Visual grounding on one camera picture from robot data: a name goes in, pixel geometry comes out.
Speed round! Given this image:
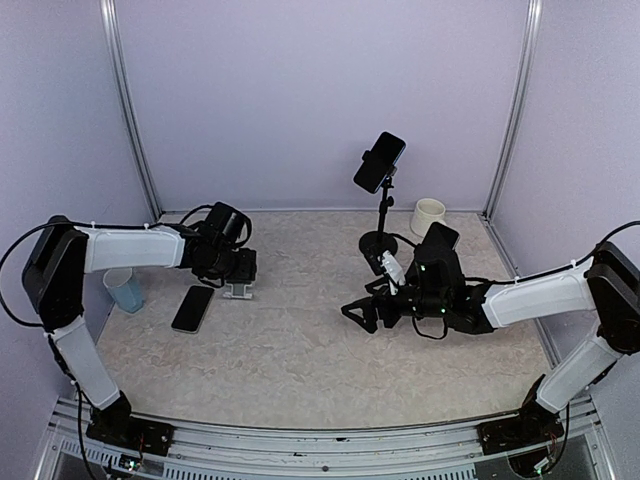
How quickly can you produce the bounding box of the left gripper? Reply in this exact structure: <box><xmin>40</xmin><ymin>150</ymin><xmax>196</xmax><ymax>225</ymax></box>
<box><xmin>201</xmin><ymin>246</ymin><xmax>257</xmax><ymax>281</ymax></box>

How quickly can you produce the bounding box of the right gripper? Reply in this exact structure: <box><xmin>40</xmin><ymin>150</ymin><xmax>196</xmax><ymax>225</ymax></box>
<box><xmin>342</xmin><ymin>275</ymin><xmax>449</xmax><ymax>333</ymax></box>

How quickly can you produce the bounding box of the white folding phone stand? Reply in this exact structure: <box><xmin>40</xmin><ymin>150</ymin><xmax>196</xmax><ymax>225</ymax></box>
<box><xmin>222</xmin><ymin>281</ymin><xmax>254</xmax><ymax>300</ymax></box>

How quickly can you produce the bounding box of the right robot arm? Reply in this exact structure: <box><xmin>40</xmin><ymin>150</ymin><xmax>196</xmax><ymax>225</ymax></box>
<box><xmin>341</xmin><ymin>222</ymin><xmax>639</xmax><ymax>444</ymax></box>

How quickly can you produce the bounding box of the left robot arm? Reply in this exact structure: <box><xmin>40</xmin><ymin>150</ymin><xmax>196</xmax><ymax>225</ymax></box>
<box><xmin>1</xmin><ymin>202</ymin><xmax>257</xmax><ymax>445</ymax></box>

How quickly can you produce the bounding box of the tall black phone stand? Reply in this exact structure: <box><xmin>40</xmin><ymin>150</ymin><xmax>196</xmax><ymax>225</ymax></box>
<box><xmin>359</xmin><ymin>166</ymin><xmax>398</xmax><ymax>260</ymax></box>

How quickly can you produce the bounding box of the blue phone on tall stand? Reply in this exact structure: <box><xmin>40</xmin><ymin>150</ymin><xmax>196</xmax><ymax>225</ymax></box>
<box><xmin>353</xmin><ymin>132</ymin><xmax>406</xmax><ymax>194</ymax></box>

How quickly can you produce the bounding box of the cream mug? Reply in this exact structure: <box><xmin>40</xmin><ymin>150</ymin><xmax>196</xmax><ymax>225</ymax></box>
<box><xmin>410</xmin><ymin>198</ymin><xmax>446</xmax><ymax>236</ymax></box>

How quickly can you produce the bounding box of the teal mug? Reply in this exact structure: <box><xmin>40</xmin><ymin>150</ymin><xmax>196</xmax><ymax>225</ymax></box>
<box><xmin>102</xmin><ymin>268</ymin><xmax>144</xmax><ymax>314</ymax></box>

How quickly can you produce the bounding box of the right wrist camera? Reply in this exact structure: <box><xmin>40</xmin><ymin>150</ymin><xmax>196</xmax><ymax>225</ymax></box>
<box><xmin>364</xmin><ymin>247</ymin><xmax>406</xmax><ymax>296</ymax></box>

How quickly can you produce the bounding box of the aluminium front rail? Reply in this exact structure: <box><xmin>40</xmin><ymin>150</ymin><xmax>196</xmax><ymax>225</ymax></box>
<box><xmin>34</xmin><ymin>394</ymin><xmax>616</xmax><ymax>480</ymax></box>

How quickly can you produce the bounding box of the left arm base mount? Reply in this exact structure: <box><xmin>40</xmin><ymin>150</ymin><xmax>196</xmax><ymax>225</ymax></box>
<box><xmin>86</xmin><ymin>417</ymin><xmax>175</xmax><ymax>457</ymax></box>

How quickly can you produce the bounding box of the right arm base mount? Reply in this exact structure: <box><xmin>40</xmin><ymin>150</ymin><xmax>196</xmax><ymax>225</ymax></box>
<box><xmin>477</xmin><ymin>409</ymin><xmax>565</xmax><ymax>455</ymax></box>

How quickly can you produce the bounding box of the left aluminium corner post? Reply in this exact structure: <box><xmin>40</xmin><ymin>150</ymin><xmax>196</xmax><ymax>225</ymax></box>
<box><xmin>99</xmin><ymin>0</ymin><xmax>163</xmax><ymax>220</ymax></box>

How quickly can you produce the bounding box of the aluminium corner post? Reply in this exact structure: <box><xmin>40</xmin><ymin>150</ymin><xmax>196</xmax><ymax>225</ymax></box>
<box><xmin>99</xmin><ymin>0</ymin><xmax>163</xmax><ymax>220</ymax></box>
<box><xmin>483</xmin><ymin>0</ymin><xmax>543</xmax><ymax>223</ymax></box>

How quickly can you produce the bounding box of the right aluminium corner post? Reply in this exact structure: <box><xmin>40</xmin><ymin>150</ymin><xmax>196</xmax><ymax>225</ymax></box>
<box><xmin>483</xmin><ymin>0</ymin><xmax>543</xmax><ymax>223</ymax></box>

